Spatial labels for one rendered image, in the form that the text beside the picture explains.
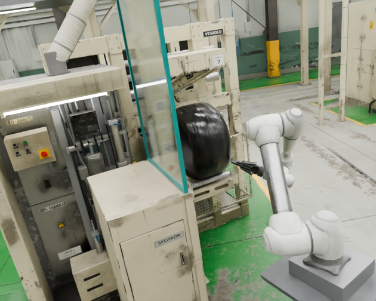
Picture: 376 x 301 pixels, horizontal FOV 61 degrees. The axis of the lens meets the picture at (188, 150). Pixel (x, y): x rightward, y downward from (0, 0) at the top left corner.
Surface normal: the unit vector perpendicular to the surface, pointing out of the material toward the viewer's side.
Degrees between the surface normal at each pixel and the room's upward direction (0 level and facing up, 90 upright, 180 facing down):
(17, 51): 90
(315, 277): 90
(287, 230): 49
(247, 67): 90
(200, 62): 90
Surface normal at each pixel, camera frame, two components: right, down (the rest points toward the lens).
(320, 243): -0.05, 0.17
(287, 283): -0.14, -0.93
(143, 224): 0.43, 0.26
